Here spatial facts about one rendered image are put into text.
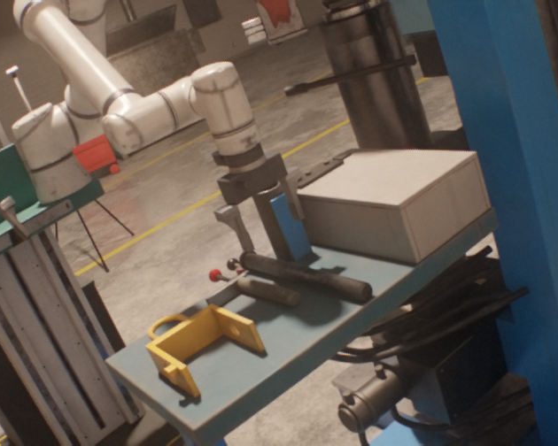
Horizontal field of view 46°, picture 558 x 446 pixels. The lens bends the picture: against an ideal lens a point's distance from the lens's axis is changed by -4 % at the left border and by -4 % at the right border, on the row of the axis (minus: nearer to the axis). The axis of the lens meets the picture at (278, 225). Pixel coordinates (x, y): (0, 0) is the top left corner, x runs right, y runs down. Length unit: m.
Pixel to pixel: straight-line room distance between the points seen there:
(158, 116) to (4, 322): 1.27
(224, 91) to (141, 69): 8.51
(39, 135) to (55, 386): 0.92
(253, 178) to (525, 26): 0.71
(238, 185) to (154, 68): 8.56
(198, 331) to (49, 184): 1.08
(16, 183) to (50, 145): 0.21
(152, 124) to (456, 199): 0.61
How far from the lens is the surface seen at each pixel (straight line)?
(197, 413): 1.15
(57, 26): 1.64
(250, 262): 1.52
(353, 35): 1.87
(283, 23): 1.90
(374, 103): 1.91
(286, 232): 1.49
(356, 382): 2.69
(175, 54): 9.96
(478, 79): 1.60
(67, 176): 2.26
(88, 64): 1.50
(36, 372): 2.51
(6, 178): 2.36
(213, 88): 1.28
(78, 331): 2.56
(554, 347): 1.88
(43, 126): 2.24
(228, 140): 1.30
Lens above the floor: 1.65
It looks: 20 degrees down
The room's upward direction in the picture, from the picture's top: 21 degrees counter-clockwise
